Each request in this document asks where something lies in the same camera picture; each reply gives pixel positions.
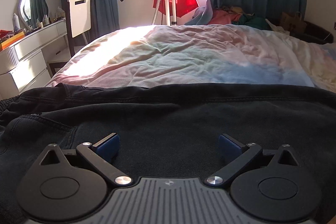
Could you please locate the red hanging garment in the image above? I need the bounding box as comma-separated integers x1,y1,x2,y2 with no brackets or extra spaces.
153,0,199,18

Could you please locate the black garment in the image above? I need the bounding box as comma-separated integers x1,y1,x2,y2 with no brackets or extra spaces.
1,84,335,223

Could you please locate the white dresser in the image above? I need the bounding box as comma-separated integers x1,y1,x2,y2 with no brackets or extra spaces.
1,19,67,100

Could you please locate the orange tray on dresser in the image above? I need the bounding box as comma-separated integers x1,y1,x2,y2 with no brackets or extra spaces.
1,31,25,51

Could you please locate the white garment in pile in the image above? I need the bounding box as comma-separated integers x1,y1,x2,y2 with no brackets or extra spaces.
265,19,290,35

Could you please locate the black armchair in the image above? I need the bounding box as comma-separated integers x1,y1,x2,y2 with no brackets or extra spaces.
293,21,334,45

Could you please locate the white folding chair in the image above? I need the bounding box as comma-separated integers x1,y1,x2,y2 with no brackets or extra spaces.
47,0,92,75

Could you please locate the light blue garment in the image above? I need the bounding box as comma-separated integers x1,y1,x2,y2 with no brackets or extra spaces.
185,6,213,26

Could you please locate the brown paper bag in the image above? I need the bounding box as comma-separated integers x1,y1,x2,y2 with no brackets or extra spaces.
280,12,307,34

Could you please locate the pastel tie-dye duvet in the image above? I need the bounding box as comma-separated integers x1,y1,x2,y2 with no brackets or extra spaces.
49,24,335,92

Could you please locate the pink garment in pile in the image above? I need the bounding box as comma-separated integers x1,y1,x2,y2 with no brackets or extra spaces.
209,10,240,25

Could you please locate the green garment in pile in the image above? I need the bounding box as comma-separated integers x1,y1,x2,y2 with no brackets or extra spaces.
234,14,269,30

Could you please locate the wavy frame mirror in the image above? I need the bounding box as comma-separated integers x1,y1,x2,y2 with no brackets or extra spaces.
19,0,49,29

